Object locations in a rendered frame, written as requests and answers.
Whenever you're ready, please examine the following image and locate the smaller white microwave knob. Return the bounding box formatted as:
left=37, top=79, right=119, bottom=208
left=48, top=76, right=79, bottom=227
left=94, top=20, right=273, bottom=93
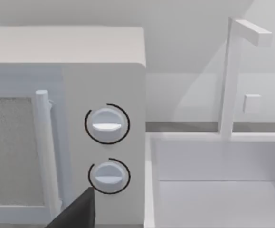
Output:
left=92, top=162, right=127, bottom=190

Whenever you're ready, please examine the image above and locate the pale microwave oven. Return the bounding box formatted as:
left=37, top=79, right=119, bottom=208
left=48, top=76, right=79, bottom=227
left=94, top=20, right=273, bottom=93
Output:
left=0, top=26, right=147, bottom=227

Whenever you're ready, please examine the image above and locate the small white tap lever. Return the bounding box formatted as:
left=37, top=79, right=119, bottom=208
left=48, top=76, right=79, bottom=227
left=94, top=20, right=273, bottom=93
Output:
left=243, top=94, right=263, bottom=114

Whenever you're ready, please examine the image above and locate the tall white tap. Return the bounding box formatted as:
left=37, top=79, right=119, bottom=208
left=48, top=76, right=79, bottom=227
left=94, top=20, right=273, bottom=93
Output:
left=219, top=16, right=273, bottom=141

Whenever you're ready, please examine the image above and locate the larger white microwave knob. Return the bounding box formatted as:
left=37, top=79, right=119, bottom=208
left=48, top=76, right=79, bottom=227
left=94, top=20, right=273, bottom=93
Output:
left=89, top=108, right=124, bottom=141

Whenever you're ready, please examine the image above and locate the white sink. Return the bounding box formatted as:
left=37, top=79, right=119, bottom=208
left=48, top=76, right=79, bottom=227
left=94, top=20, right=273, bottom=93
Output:
left=143, top=131, right=275, bottom=228

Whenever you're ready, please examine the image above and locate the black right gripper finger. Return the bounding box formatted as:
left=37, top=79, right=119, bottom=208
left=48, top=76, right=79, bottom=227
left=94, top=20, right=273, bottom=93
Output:
left=46, top=187, right=96, bottom=228

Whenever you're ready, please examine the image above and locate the white microwave door handle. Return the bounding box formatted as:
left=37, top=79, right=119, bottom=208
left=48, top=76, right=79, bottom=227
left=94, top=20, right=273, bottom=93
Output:
left=35, top=89, right=64, bottom=220

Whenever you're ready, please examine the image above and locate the microwave oven door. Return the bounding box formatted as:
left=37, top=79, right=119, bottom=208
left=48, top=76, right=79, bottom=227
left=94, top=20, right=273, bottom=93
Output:
left=0, top=65, right=68, bottom=220

